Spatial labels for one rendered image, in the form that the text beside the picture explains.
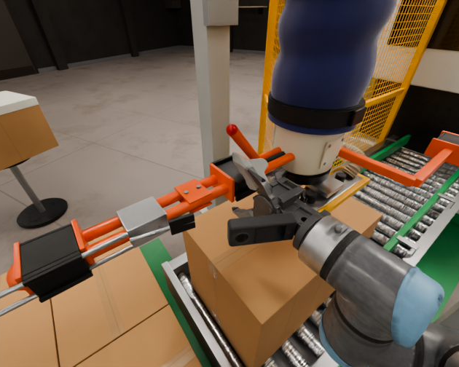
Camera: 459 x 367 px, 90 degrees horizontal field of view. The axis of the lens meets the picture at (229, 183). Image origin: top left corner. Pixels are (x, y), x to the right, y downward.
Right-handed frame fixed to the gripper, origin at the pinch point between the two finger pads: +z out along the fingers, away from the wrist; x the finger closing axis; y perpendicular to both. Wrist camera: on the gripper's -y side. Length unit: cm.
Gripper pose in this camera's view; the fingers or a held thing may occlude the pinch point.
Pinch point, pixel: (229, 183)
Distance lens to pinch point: 50.1
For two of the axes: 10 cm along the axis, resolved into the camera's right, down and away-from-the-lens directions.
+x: 0.0, -8.0, -6.0
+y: 7.9, -3.7, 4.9
